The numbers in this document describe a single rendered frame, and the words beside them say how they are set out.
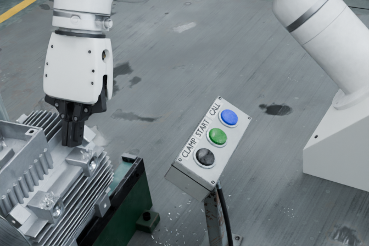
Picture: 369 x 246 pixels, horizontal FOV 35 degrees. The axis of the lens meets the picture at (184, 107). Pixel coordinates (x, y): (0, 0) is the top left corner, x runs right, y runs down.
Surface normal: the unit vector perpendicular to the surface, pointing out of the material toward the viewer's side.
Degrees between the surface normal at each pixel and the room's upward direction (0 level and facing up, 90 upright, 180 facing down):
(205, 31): 0
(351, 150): 90
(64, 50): 60
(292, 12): 86
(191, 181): 90
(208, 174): 32
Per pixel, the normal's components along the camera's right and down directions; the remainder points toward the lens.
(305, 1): -0.07, 0.16
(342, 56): -0.29, 0.37
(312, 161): -0.51, 0.55
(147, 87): -0.12, -0.80
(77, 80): -0.37, 0.16
